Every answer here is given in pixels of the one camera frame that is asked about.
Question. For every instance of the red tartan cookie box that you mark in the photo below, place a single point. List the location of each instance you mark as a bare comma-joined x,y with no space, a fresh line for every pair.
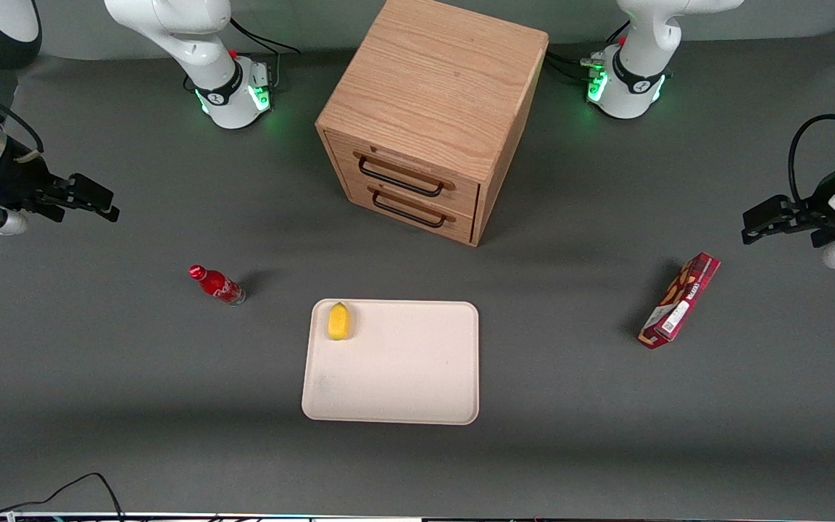
678,301

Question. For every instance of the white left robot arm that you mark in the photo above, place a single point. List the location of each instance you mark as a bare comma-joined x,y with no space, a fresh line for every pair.
638,72

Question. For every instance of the cream plastic tray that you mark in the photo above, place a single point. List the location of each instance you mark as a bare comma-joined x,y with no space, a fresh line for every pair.
396,370

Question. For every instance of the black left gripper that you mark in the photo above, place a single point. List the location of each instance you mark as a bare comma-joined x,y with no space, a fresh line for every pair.
816,209

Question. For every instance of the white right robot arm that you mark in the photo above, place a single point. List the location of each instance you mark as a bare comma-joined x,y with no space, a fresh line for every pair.
171,29

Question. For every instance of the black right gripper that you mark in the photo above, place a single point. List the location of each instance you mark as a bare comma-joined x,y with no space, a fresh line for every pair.
24,180

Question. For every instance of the wooden drawer cabinet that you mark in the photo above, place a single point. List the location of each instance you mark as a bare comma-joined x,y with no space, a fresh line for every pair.
432,72

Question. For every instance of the red coke bottle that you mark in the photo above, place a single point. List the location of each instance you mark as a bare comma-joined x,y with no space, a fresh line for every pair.
216,285

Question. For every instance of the yellow lemon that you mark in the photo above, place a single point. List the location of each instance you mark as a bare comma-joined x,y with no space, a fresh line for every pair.
338,322

